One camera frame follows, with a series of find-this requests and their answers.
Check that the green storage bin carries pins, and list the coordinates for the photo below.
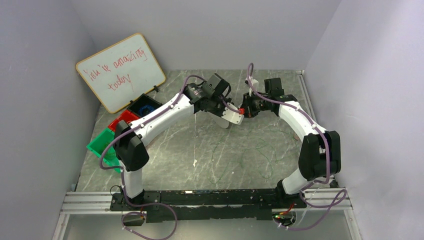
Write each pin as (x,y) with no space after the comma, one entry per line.
(100,143)

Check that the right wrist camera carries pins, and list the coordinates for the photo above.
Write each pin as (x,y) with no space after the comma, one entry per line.
(252,83)

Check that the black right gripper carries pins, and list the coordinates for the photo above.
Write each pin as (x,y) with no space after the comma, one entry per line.
(249,108)

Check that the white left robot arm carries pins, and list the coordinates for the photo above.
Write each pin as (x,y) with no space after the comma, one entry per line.
(130,140)

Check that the whiteboard with red writing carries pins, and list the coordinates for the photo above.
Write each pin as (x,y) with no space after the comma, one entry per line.
(122,72)

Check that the white perforated filament spool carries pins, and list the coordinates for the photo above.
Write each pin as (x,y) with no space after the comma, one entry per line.
(222,123)

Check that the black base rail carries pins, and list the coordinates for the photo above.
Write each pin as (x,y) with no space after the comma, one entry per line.
(183,205)

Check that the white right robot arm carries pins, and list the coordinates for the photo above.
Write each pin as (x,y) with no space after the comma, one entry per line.
(320,152)

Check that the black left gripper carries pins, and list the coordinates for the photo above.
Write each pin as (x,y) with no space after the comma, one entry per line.
(218,108)

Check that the black storage bin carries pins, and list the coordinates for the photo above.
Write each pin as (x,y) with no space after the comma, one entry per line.
(143,105)

